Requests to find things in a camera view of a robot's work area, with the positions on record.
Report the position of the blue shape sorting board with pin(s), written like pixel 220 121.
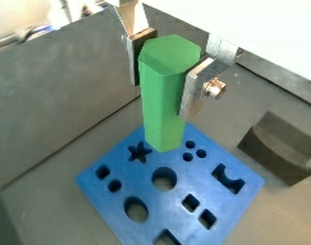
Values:
pixel 181 197

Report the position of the grey foam side panel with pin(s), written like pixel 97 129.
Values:
pixel 63 81

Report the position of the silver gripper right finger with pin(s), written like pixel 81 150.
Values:
pixel 201 82

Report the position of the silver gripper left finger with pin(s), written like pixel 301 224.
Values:
pixel 136 32

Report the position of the dark grey foam block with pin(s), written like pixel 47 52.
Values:
pixel 279 147

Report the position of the green hexagonal prism peg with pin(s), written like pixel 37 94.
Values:
pixel 165 57

